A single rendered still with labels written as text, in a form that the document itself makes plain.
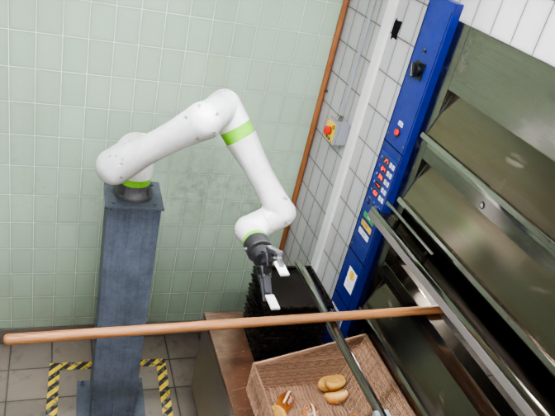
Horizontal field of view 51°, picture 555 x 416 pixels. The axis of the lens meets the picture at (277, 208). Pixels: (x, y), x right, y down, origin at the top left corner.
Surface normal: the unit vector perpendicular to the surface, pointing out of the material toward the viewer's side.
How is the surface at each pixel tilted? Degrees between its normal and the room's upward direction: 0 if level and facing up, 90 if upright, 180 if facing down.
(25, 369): 0
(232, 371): 0
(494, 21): 90
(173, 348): 0
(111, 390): 90
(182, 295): 90
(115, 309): 90
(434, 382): 70
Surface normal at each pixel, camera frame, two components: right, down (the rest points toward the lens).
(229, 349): 0.21, -0.85
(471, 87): -0.93, -0.03
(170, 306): 0.30, 0.52
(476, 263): -0.80, -0.32
